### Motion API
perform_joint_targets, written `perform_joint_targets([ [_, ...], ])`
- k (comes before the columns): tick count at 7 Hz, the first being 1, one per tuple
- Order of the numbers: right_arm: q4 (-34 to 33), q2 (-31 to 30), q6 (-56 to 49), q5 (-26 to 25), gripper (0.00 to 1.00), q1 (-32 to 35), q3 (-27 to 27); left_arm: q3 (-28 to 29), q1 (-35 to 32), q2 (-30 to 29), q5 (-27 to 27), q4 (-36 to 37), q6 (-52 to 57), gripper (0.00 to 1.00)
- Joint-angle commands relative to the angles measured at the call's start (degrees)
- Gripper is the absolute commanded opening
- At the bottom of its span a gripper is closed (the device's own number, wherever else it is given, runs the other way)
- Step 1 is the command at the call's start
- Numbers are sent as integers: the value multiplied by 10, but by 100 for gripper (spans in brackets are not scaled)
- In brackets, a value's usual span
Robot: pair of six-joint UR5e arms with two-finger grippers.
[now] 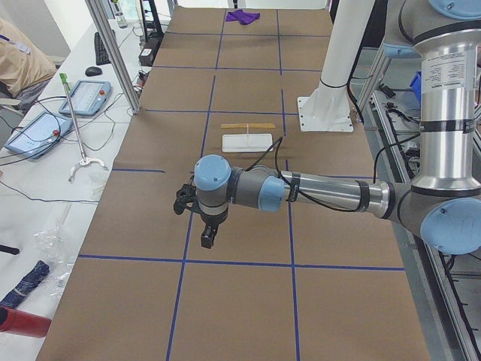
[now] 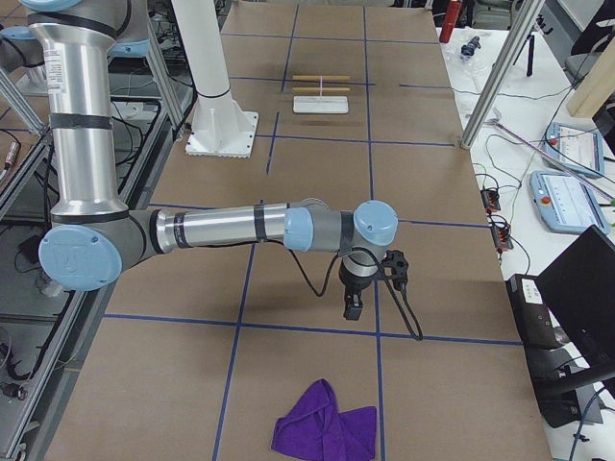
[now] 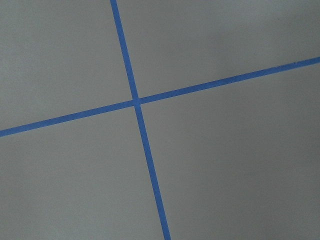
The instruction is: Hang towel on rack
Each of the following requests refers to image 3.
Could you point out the long blue tape strip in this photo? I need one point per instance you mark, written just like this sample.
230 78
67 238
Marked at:
140 121

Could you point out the crossing blue tape strip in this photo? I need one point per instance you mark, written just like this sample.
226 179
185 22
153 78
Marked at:
158 97

